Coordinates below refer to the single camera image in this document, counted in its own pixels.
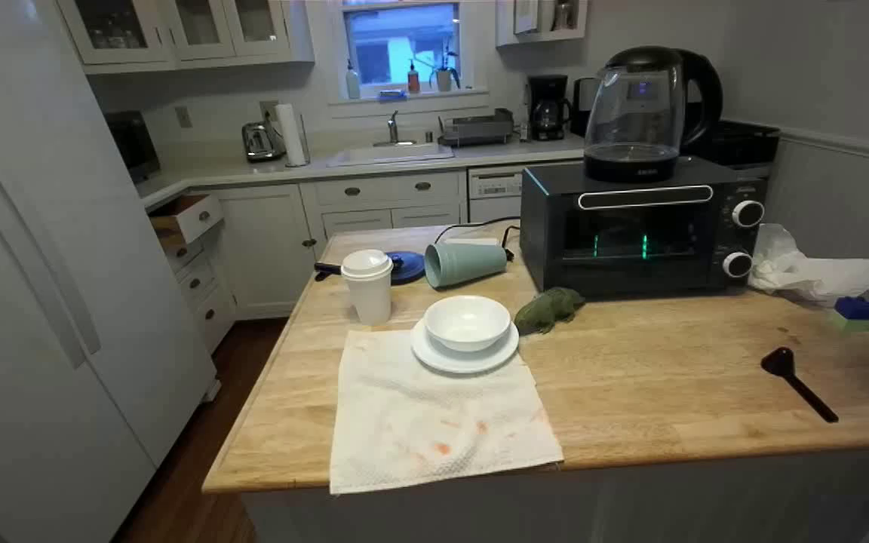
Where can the black box behind oven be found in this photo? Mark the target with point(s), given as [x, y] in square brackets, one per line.
[742, 142]

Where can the black kettle power base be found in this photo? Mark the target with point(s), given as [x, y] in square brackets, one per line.
[632, 174]

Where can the black toaster oven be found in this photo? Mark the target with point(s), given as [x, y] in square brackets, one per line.
[556, 243]

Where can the crumpled white paper towel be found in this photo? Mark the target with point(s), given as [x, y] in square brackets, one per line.
[807, 272]

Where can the blue and green sponge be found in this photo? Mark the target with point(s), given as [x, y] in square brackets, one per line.
[852, 311]

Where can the black spatula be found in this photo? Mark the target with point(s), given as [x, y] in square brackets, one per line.
[784, 364]

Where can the black coffee maker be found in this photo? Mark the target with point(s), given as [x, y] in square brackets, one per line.
[549, 108]

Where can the green plush toy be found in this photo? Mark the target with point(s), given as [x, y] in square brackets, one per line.
[546, 307]

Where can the white dishwasher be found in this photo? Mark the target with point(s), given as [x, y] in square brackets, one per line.
[496, 196]

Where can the silver toaster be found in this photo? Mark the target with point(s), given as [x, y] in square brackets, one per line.
[479, 129]
[261, 141]

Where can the white kitchen island cabinet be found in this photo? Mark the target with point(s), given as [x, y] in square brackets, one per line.
[606, 501]

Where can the teal cup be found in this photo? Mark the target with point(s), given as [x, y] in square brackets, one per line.
[467, 264]

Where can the soap bottle on windowsill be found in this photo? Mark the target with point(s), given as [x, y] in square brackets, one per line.
[415, 80]
[446, 76]

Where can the white bowl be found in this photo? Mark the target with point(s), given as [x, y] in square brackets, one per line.
[467, 322]

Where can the white plate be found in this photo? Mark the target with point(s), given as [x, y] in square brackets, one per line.
[461, 364]

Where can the kitchen window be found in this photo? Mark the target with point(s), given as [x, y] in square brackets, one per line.
[400, 46]

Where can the kitchen faucet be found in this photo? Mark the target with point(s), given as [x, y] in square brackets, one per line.
[395, 125]

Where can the white kitchen sink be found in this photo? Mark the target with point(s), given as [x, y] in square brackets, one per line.
[391, 155]

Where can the stained white cloth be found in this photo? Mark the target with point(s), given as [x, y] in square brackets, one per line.
[424, 424]

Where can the white cup with lid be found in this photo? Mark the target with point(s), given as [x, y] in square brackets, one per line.
[371, 289]

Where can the white paper towel roll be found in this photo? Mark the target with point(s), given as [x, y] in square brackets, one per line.
[294, 136]

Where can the white base cabinets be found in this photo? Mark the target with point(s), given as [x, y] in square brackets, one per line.
[265, 252]

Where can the open white drawer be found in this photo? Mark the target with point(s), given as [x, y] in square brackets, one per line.
[189, 216]

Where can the black countertop appliance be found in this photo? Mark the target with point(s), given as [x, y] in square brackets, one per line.
[135, 145]

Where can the white refrigerator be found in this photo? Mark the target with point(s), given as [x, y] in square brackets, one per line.
[44, 303]

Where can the white open wall shelf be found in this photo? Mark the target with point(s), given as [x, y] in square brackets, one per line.
[541, 20]

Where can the white glass-door wall cabinets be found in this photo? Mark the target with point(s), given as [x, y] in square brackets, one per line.
[195, 30]

